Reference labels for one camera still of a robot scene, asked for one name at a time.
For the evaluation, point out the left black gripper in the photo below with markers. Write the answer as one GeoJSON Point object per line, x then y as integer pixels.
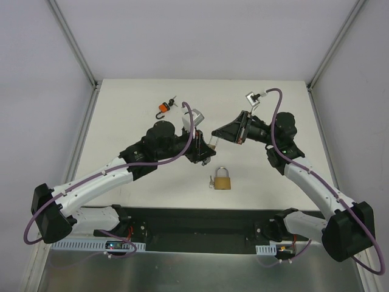
{"type": "Point", "coordinates": [196, 146]}

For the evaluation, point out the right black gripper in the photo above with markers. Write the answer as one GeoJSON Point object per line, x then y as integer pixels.
{"type": "Point", "coordinates": [244, 128]}

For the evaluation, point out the large brass padlock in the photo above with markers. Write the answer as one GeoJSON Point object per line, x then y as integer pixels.
{"type": "Point", "coordinates": [222, 179]}

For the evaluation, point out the small brass padlock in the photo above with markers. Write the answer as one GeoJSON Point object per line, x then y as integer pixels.
{"type": "Point", "coordinates": [213, 142]}

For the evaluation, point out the key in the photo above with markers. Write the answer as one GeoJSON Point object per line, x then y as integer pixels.
{"type": "Point", "coordinates": [211, 183]}

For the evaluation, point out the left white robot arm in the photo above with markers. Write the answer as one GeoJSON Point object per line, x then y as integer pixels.
{"type": "Point", "coordinates": [53, 209]}

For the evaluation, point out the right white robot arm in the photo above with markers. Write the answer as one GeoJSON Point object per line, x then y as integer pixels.
{"type": "Point", "coordinates": [347, 227]}

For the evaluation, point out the orange padlock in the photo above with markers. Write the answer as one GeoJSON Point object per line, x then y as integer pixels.
{"type": "Point", "coordinates": [163, 108]}

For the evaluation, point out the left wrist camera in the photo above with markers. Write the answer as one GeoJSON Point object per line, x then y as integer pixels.
{"type": "Point", "coordinates": [191, 118]}

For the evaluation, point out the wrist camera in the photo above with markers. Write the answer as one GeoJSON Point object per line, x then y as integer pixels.
{"type": "Point", "coordinates": [191, 118]}
{"type": "Point", "coordinates": [255, 100]}

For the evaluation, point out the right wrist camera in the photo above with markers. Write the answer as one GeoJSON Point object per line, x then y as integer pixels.
{"type": "Point", "coordinates": [255, 100]}

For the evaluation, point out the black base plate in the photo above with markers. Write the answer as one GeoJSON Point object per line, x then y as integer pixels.
{"type": "Point", "coordinates": [213, 231]}

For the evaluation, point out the right white cable duct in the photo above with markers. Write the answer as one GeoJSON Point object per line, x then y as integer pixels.
{"type": "Point", "coordinates": [266, 250]}

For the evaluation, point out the white cable duct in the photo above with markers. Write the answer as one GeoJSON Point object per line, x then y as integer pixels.
{"type": "Point", "coordinates": [266, 250]}
{"type": "Point", "coordinates": [96, 245]}

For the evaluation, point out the left aluminium frame post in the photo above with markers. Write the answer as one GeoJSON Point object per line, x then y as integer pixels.
{"type": "Point", "coordinates": [72, 42]}

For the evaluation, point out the aluminium frame post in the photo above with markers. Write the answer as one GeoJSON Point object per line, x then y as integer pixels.
{"type": "Point", "coordinates": [345, 28]}
{"type": "Point", "coordinates": [72, 42]}

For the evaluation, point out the left white cable duct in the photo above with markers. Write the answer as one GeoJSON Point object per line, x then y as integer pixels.
{"type": "Point", "coordinates": [96, 245]}

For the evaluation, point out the right aluminium frame post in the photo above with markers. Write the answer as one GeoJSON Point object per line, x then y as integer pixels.
{"type": "Point", "coordinates": [345, 28]}

